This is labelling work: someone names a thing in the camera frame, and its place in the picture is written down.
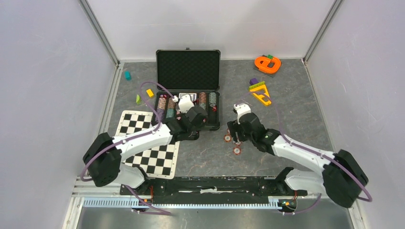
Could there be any black white chessboard mat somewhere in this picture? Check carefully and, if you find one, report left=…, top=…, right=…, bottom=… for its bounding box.
left=116, top=110, right=180, bottom=179

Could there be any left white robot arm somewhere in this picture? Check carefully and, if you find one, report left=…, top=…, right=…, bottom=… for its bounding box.
left=80, top=103, right=208, bottom=195

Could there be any purple poker chip roll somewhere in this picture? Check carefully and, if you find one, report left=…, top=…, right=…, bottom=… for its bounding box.
left=155, top=108, right=165, bottom=122

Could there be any grey green chip roll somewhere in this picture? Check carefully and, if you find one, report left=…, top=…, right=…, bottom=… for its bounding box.
left=208, top=92, right=217, bottom=107

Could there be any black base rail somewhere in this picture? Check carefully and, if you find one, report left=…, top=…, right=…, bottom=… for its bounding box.
left=120, top=177, right=298, bottom=212

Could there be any brown 100 chip roll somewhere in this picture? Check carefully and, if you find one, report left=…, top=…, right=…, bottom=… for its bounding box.
left=167, top=98, right=176, bottom=110

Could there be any blue playing card deck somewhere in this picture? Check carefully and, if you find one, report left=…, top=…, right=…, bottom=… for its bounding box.
left=179, top=93, right=197, bottom=101

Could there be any purple toy block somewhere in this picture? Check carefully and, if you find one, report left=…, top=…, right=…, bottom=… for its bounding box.
left=249, top=78, right=259, bottom=86

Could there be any green half-round block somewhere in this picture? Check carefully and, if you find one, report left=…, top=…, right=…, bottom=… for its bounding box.
left=136, top=94, right=142, bottom=104

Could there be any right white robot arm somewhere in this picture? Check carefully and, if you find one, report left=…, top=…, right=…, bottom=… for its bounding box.
left=228, top=103, right=372, bottom=208

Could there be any yellow toy block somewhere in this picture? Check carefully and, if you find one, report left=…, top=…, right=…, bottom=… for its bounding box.
left=146, top=89, right=155, bottom=98

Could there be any yellow triangle toy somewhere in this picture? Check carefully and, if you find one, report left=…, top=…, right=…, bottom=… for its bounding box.
left=249, top=81, right=272, bottom=106

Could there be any brown poker chip roll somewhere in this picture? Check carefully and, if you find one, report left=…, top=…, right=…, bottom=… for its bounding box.
left=199, top=92, right=206, bottom=105

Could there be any orange toy track piece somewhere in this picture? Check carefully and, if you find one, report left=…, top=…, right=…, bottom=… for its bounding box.
left=254, top=55, right=281, bottom=74

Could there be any teal toy block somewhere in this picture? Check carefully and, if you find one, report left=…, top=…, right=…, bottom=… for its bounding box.
left=124, top=71, right=131, bottom=81

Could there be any pink brown chip roll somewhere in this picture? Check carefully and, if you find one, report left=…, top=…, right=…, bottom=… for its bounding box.
left=157, top=97, right=167, bottom=110

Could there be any teal poker chip roll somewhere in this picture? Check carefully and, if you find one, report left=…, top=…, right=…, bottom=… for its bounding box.
left=166, top=108, right=176, bottom=118

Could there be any black poker carrying case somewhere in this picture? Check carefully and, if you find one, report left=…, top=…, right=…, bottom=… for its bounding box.
left=155, top=49, right=221, bottom=131

